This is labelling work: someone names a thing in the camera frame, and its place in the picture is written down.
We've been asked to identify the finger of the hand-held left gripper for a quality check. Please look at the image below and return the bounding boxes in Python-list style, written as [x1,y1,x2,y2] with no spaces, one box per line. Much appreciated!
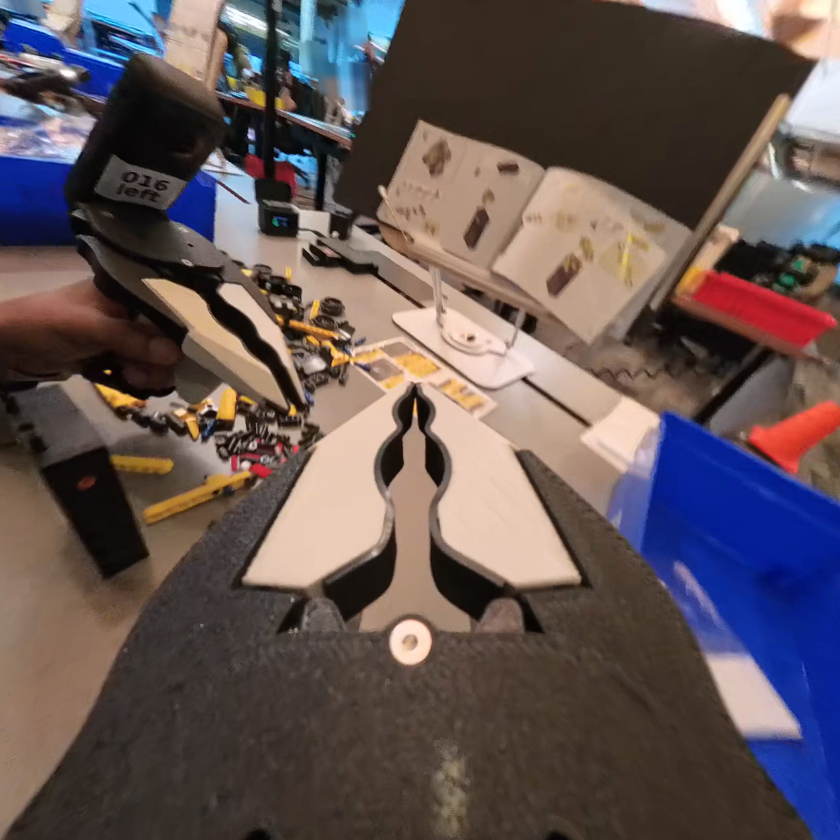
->
[141,277,291,414]
[218,282,311,409]

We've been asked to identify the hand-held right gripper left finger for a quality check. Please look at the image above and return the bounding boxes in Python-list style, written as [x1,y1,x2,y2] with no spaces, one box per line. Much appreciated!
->
[243,384,417,589]

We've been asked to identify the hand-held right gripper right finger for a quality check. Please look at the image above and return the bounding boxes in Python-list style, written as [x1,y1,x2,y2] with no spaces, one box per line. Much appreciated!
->
[416,384,583,589]

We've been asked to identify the pile of small toy parts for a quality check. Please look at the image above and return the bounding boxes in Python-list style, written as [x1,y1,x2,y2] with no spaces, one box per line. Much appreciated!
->
[95,261,368,526]

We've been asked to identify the person's left hand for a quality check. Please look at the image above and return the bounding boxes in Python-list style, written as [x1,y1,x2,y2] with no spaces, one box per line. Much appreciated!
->
[0,277,185,393]

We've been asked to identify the small black display device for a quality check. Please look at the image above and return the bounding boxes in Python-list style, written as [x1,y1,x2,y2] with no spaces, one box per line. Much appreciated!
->
[256,199,303,237]

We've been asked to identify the black lamp stand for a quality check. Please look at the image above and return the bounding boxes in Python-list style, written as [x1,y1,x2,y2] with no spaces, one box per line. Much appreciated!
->
[252,0,294,206]

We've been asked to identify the long yellow toy beam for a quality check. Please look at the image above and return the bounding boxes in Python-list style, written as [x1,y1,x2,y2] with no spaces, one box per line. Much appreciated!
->
[142,471,258,526]

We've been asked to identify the printed paper sheet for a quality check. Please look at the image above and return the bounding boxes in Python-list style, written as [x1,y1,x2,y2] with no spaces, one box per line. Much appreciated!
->
[579,395,662,475]

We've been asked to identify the short yellow toy beam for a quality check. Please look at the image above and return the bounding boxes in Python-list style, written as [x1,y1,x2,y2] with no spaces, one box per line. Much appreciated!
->
[108,454,176,475]

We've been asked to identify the blue plastic bin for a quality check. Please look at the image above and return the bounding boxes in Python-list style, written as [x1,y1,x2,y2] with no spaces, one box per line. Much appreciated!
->
[0,153,219,248]
[607,412,840,840]

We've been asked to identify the white book stand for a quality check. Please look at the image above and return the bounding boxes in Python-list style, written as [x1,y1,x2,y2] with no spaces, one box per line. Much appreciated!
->
[376,185,537,390]

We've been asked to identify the yellow black sticker sheet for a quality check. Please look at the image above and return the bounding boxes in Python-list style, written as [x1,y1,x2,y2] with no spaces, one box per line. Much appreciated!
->
[350,336,497,419]

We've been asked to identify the black toy battery box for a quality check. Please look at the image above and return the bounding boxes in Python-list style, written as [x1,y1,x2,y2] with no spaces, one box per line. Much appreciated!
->
[18,386,151,580]

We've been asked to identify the open instruction booklet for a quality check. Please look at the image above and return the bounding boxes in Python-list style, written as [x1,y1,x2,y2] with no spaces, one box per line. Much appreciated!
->
[376,120,691,344]

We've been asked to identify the orange cone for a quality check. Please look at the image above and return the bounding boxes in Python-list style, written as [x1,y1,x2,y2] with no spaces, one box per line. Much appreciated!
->
[748,401,840,475]

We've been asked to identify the red plastic bin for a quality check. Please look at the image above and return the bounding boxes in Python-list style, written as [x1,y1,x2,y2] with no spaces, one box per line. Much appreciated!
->
[688,269,839,347]

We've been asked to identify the black toy vehicle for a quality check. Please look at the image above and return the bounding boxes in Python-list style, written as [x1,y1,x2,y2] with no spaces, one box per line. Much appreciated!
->
[727,238,840,293]

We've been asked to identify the black partition board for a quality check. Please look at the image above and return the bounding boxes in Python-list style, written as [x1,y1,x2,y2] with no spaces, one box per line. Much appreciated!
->
[333,0,816,229]

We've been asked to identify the black flat bracket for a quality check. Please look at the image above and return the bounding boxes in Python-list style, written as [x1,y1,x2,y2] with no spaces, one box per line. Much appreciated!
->
[301,236,396,274]

